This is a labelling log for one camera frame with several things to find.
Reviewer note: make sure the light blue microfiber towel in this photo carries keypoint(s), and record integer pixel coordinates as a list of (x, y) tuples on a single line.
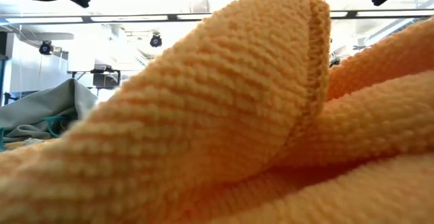
[(40, 105)]

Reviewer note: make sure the orange microfiber towel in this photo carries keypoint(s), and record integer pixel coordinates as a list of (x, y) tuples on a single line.
[(217, 98)]

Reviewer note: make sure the black ceiling spotlight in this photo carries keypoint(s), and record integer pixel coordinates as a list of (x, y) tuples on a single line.
[(45, 48), (335, 61), (156, 41)]

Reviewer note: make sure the distant black table frame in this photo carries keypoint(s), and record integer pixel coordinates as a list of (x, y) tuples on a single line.
[(105, 79)]

